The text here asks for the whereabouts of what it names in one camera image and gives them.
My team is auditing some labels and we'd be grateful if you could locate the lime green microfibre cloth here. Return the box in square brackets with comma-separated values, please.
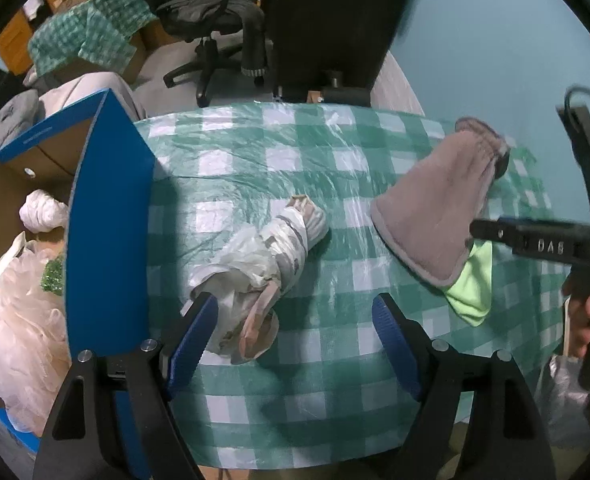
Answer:
[444, 242, 493, 327]

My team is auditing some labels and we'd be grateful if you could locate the white mesh bath pouf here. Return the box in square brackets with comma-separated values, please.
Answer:
[0, 233, 72, 437]

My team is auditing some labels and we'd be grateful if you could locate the grey fleece mitt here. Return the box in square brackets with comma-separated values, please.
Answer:
[370, 117, 510, 287]

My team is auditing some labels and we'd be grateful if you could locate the green sparkly knitted cloth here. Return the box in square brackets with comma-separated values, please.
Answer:
[40, 254, 65, 297]

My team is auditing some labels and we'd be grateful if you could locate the person's right hand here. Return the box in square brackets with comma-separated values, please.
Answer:
[562, 272, 590, 359]

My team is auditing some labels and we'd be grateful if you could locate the green checkered plastic tablecloth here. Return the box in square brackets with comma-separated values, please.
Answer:
[137, 103, 566, 469]

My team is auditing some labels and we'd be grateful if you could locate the blue cardboard box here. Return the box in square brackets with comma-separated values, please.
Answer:
[0, 88, 156, 361]

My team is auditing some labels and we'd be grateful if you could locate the grey quilted duvet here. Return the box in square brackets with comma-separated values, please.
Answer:
[0, 89, 41, 148]

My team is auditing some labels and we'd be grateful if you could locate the beige mattress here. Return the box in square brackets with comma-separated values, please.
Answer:
[35, 72, 148, 122]

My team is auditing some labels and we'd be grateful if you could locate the green checkered cloth on box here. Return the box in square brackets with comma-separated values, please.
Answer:
[27, 0, 156, 76]

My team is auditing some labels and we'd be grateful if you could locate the black office chair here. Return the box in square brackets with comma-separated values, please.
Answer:
[155, 0, 268, 107]

